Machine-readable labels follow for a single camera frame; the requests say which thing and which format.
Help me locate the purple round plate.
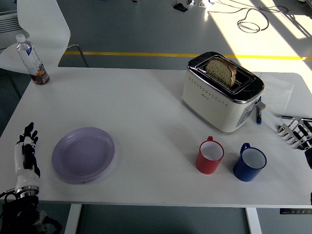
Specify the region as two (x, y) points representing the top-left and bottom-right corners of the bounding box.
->
(52, 127), (116, 185)

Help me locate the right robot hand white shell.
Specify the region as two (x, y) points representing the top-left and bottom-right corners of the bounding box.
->
(291, 120), (312, 169)

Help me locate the white table leg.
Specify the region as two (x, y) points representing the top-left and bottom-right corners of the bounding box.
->
(63, 204), (82, 234)
(245, 207), (263, 234)

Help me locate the red enamel mug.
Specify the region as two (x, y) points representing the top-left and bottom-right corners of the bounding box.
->
(195, 136), (225, 175)

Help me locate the clear plastic drink bottle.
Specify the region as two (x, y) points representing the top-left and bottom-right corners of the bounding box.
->
(15, 34), (50, 86)

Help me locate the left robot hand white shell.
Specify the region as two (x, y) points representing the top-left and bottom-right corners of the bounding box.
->
(14, 121), (41, 190)

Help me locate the grey slatted rack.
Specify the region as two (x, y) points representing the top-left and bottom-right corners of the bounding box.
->
(0, 10), (23, 35)

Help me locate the cream and chrome toaster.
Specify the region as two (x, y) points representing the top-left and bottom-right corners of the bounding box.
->
(181, 51), (266, 134)

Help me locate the brown bread slice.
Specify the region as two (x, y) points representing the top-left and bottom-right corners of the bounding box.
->
(205, 58), (237, 88)

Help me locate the silver ballpoint pen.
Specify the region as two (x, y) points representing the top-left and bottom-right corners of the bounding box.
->
(276, 114), (312, 121)

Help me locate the blue marker pen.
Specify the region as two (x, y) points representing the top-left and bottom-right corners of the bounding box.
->
(255, 96), (263, 125)

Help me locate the white shell chair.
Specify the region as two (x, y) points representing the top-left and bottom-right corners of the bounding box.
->
(0, 0), (90, 98)

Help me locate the black table control panel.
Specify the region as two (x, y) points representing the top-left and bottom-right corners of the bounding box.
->
(279, 208), (312, 215)

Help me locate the blue enamel mug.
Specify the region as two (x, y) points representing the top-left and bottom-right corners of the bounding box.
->
(233, 142), (267, 182)

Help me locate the grey floor cable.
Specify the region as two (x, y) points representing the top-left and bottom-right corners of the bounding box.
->
(207, 0), (291, 34)

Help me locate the silver metal toast rack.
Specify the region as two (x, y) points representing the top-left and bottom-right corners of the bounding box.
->
(277, 116), (312, 150)

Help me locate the black floor object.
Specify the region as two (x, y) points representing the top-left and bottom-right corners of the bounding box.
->
(173, 0), (189, 12)

